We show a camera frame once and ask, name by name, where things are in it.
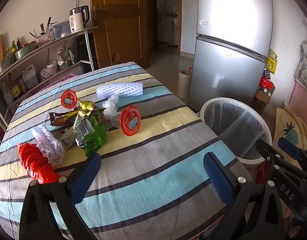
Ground white bin with liner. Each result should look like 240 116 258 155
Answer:
198 97 272 165

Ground sauce bottle with label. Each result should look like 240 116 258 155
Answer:
7 74 21 100

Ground white paper roll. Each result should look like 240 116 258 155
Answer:
178 70 192 98

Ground yellow packets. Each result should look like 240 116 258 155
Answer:
265 47 279 74

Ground person's right hand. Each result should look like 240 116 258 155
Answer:
284 209 305 240

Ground clear storage box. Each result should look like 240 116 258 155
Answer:
47 20 71 39

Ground metal shelf rack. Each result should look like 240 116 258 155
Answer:
0 26 98 140

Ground red plastic wrapper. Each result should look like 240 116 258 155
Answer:
17 142 60 185

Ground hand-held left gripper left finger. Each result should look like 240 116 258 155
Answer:
19 152 102 240

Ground gold snack wrapper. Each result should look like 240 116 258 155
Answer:
77 100 100 117

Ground metal basin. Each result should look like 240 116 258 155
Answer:
0 55 15 74

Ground pink utensil holder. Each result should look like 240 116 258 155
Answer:
35 34 53 48

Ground wooden door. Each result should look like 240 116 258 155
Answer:
90 0 149 69

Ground plastic jug of dark liquid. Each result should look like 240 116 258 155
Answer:
22 64 39 89

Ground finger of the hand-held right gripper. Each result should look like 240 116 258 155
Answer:
277 137 307 180
255 138 287 180

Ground white pineapple print cloth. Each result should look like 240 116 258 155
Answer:
293 40 307 93

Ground green basket with bags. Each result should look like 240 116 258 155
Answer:
56 47 78 70

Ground yellow pineapple print cloth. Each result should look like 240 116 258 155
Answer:
272 105 307 160

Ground pink plastic tray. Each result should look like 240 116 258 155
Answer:
19 73 76 100

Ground white foam net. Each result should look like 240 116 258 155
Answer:
31 125 65 167

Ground cardboard box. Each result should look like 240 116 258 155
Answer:
251 90 272 115

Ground brown coffee sachet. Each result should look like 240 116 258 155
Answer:
49 110 78 127

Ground silver foil wrapper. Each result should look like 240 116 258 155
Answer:
73 114 95 148

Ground green basin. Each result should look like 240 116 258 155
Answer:
15 42 36 60

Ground pink cabinet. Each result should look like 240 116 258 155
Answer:
288 80 307 120

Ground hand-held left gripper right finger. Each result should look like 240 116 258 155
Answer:
203 152 285 240

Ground white foam net sleeve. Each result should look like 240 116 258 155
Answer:
96 81 144 99

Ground white electric kettle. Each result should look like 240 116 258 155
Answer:
69 5 90 34

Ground small carton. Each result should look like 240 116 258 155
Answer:
59 129 78 152

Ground green snack wrapper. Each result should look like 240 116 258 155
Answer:
82 109 109 157

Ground silver refrigerator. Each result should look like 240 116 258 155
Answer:
187 0 274 113

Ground white bucket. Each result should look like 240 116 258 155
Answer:
46 61 58 74

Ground red toy pack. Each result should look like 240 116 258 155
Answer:
258 76 275 97

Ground clear bag on shelf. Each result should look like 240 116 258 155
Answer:
40 67 56 80

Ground red lid jelly cup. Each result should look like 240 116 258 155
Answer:
61 89 78 108
111 105 141 137

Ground clear plastic bag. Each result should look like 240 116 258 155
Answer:
102 94 120 120

